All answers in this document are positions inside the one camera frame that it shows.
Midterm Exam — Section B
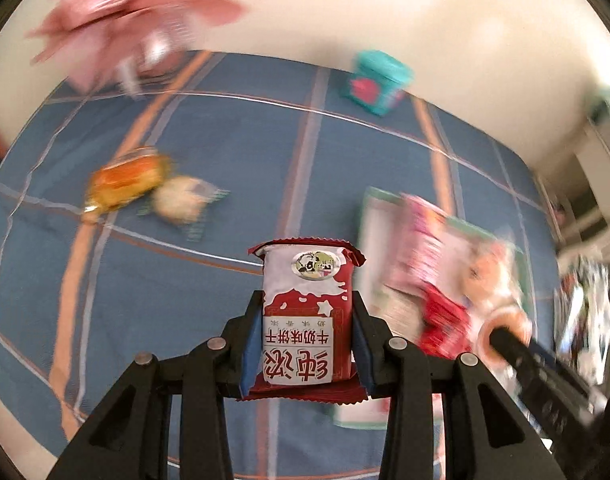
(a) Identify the red star-print snack packet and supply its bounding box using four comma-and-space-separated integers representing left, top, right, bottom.
417, 285, 478, 361

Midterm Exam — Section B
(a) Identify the white bun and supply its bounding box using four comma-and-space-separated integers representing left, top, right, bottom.
457, 240, 523, 311

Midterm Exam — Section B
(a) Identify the pale cracker packet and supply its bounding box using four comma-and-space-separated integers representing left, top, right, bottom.
140, 175, 231, 242

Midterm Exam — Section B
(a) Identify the pink snack packet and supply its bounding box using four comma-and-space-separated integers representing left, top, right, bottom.
385, 194, 486, 306

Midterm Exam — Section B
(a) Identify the small red and white biscuit packet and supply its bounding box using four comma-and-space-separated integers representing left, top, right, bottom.
237, 237, 368, 403

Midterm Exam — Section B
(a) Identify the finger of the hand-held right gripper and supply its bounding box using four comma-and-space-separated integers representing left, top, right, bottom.
488, 325, 557, 387

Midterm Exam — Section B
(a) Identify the blue plaid tablecloth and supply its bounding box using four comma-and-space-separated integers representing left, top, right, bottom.
0, 50, 561, 480

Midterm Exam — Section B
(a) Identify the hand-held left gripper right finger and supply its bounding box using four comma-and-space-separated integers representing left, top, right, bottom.
352, 292, 551, 480

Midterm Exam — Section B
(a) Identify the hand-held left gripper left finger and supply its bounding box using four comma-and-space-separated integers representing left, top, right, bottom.
47, 290, 266, 480

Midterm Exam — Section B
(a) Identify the teal-edged white cardboard tray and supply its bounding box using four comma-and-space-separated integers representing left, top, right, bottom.
332, 186, 533, 431

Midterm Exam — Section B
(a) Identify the teal toy chest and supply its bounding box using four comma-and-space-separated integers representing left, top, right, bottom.
341, 50, 413, 117

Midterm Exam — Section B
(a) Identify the orange cake packet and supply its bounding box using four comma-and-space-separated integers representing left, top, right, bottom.
82, 147, 172, 225

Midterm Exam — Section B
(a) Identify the clear plastic box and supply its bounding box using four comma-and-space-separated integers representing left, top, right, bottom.
130, 25, 196, 78

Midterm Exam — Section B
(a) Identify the pink paper flower bouquet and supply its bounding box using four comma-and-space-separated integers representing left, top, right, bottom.
27, 0, 246, 96

